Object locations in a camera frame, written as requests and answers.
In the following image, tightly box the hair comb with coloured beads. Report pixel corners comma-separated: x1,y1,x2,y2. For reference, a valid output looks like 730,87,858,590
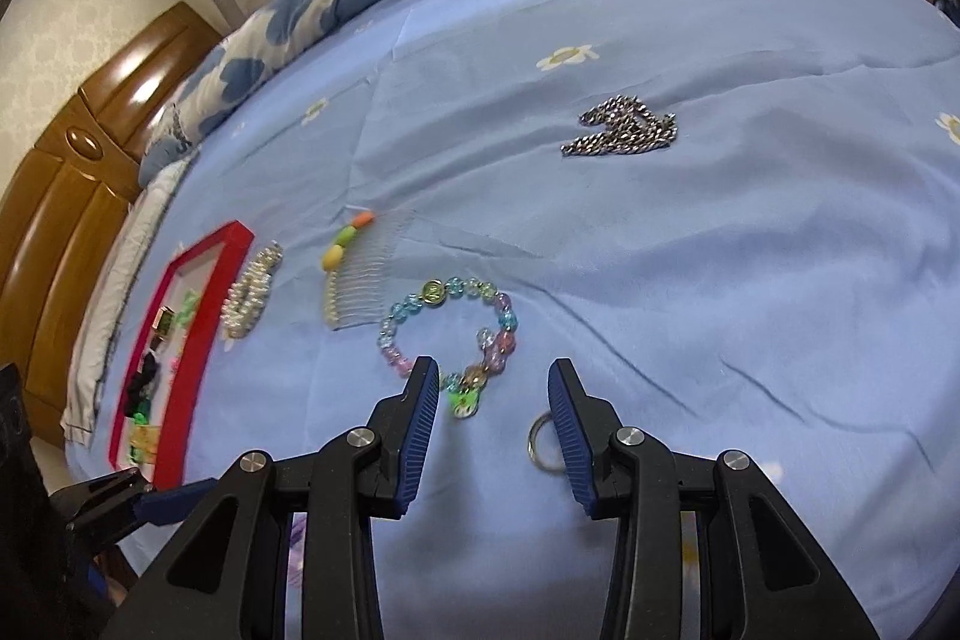
320,209,412,331

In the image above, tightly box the white pearl bracelet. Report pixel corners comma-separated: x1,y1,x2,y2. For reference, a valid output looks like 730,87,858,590
220,239,285,341

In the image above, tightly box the red jewelry tray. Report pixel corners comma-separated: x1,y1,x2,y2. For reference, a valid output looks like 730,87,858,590
107,221,254,491

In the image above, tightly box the green braided band with panda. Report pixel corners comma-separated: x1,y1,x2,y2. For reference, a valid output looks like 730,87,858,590
128,413,161,466

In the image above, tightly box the black scrunchie with purple bow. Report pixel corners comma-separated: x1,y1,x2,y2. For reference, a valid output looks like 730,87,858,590
124,349,160,417

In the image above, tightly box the gold wrist watch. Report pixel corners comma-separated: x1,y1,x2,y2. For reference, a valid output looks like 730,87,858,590
153,307,174,336

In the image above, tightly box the grey striped pillow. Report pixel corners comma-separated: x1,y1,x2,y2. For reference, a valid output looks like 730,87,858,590
60,152,199,447

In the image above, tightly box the blue floral bed sheet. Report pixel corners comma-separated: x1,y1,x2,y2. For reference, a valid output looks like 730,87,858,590
62,0,960,640

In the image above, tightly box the wooden headboard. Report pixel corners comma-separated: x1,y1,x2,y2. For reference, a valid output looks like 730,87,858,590
0,2,220,447

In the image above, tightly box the silver ring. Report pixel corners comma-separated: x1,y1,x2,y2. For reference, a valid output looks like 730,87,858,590
525,411,571,474

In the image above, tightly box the colourful glass bead bracelet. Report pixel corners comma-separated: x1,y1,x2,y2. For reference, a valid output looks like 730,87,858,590
377,276,521,423

